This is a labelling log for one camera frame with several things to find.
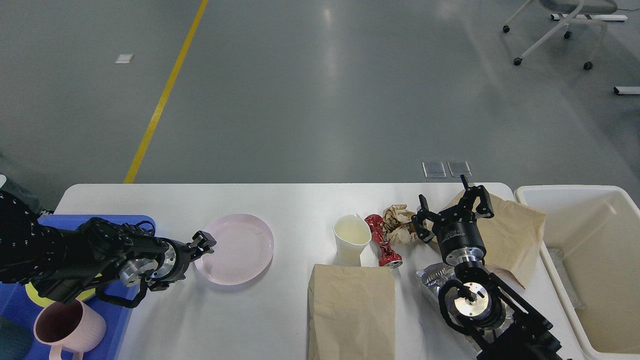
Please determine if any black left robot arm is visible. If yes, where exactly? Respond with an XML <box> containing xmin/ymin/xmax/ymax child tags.
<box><xmin>0</xmin><ymin>191</ymin><xmax>217</xmax><ymax>309</ymax></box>

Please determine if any brown paper bag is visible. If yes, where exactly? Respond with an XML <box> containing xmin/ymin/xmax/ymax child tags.
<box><xmin>307</xmin><ymin>264</ymin><xmax>396</xmax><ymax>360</ymax></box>
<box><xmin>429</xmin><ymin>190</ymin><xmax>546</xmax><ymax>289</ymax></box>

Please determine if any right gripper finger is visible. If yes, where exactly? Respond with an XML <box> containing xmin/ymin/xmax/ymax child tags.
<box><xmin>454</xmin><ymin>174</ymin><xmax>495</xmax><ymax>223</ymax></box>
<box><xmin>411</xmin><ymin>194</ymin><xmax>441</xmax><ymax>244</ymax></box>

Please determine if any white office chair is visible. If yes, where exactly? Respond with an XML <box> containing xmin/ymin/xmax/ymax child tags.
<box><xmin>512</xmin><ymin>0</ymin><xmax>618</xmax><ymax>71</ymax></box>

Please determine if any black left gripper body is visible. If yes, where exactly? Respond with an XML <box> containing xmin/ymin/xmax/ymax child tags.
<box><xmin>119</xmin><ymin>239</ymin><xmax>192</xmax><ymax>292</ymax></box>

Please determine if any pink mug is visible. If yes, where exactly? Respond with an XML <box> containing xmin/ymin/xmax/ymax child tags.
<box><xmin>32</xmin><ymin>300</ymin><xmax>106</xmax><ymax>360</ymax></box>

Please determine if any blue plastic tray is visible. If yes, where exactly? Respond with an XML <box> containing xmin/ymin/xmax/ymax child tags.
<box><xmin>1</xmin><ymin>214</ymin><xmax>155</xmax><ymax>360</ymax></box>

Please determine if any white rail behind chair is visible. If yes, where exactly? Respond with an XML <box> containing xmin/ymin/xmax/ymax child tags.
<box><xmin>550</xmin><ymin>13</ymin><xmax>628</xmax><ymax>22</ymax></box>

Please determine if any beige plastic bin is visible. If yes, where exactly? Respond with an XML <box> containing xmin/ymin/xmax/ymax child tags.
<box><xmin>514</xmin><ymin>184</ymin><xmax>640</xmax><ymax>360</ymax></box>

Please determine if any left floor outlet plate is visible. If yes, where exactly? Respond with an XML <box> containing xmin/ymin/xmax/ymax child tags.
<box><xmin>422</xmin><ymin>161</ymin><xmax>448</xmax><ymax>179</ymax></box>

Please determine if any yellow plate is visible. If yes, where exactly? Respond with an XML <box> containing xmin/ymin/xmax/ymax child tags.
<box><xmin>24</xmin><ymin>277</ymin><xmax>97</xmax><ymax>308</ymax></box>

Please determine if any white bar on floor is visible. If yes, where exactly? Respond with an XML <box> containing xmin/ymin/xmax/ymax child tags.
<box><xmin>613</xmin><ymin>86</ymin><xmax>640</xmax><ymax>96</ymax></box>

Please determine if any silver foil wrapper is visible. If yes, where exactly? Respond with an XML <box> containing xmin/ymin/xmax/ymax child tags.
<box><xmin>416</xmin><ymin>263</ymin><xmax>514</xmax><ymax>356</ymax></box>

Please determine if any front brown paper bag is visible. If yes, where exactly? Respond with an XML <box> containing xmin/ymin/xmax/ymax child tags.
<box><xmin>307</xmin><ymin>264</ymin><xmax>396</xmax><ymax>360</ymax></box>

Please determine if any right floor outlet plate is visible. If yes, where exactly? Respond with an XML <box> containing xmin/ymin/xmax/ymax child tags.
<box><xmin>446</xmin><ymin>161</ymin><xmax>473</xmax><ymax>178</ymax></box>

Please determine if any right brown paper bag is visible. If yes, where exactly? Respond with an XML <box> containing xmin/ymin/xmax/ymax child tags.
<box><xmin>429</xmin><ymin>190</ymin><xmax>546</xmax><ymax>289</ymax></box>

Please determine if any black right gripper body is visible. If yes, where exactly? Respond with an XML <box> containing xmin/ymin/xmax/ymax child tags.
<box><xmin>433</xmin><ymin>219</ymin><xmax>487</xmax><ymax>266</ymax></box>

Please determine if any crushed red can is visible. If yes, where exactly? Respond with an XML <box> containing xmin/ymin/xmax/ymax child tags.
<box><xmin>365</xmin><ymin>214</ymin><xmax>403</xmax><ymax>269</ymax></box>

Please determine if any pink plate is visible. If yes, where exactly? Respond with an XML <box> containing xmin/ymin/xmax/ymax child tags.
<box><xmin>195</xmin><ymin>213</ymin><xmax>275</xmax><ymax>286</ymax></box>

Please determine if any floor outlet plate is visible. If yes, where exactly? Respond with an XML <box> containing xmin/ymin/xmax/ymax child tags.
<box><xmin>422</xmin><ymin>161</ymin><xmax>448</xmax><ymax>179</ymax></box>
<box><xmin>446</xmin><ymin>161</ymin><xmax>473</xmax><ymax>178</ymax></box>

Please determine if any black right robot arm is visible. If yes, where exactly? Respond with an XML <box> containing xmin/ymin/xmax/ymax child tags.
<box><xmin>411</xmin><ymin>175</ymin><xmax>562</xmax><ymax>360</ymax></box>

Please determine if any white paper cup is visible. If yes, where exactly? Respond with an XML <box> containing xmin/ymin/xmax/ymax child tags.
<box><xmin>333</xmin><ymin>213</ymin><xmax>372</xmax><ymax>265</ymax></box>

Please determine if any crumpled brown paper ball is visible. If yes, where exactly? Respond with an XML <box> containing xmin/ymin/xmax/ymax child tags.
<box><xmin>382</xmin><ymin>203</ymin><xmax>419</xmax><ymax>245</ymax></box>

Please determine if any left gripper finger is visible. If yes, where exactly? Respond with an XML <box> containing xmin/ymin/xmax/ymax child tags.
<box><xmin>187</xmin><ymin>230</ymin><xmax>217</xmax><ymax>262</ymax></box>

